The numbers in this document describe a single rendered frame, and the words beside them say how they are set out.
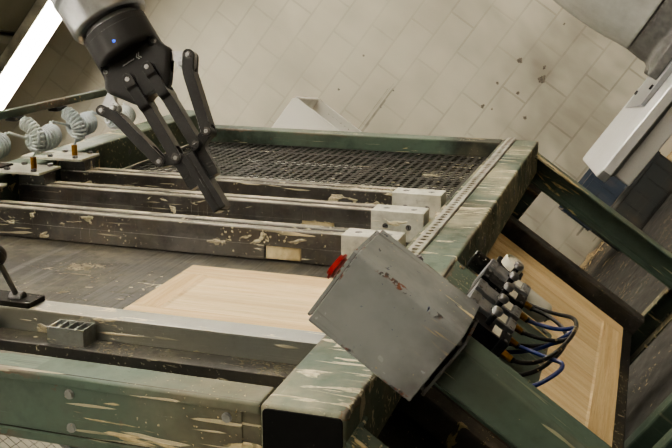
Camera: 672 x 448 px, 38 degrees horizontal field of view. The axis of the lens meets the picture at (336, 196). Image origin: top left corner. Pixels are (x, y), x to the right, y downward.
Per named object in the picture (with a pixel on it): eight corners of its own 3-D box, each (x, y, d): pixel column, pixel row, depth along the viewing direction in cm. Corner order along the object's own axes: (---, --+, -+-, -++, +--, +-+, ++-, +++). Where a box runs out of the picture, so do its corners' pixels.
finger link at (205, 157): (189, 139, 108) (212, 125, 108) (213, 178, 107) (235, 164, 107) (186, 138, 106) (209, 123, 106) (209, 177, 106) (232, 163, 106)
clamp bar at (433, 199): (438, 225, 239) (441, 128, 234) (23, 192, 274) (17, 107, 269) (447, 216, 248) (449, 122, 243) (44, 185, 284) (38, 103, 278)
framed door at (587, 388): (604, 469, 222) (610, 462, 221) (412, 316, 228) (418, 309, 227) (618, 332, 305) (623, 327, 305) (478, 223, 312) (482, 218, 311)
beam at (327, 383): (345, 494, 128) (346, 417, 126) (260, 480, 132) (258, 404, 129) (537, 172, 333) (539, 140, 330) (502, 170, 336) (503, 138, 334)
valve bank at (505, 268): (577, 387, 142) (446, 283, 144) (516, 452, 147) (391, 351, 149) (597, 284, 188) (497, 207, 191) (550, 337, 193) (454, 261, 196)
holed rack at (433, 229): (395, 283, 179) (395, 280, 179) (380, 282, 180) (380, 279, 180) (516, 139, 332) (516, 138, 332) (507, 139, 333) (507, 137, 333)
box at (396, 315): (471, 341, 119) (355, 249, 121) (414, 408, 123) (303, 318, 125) (487, 309, 130) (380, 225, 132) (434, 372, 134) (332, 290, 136)
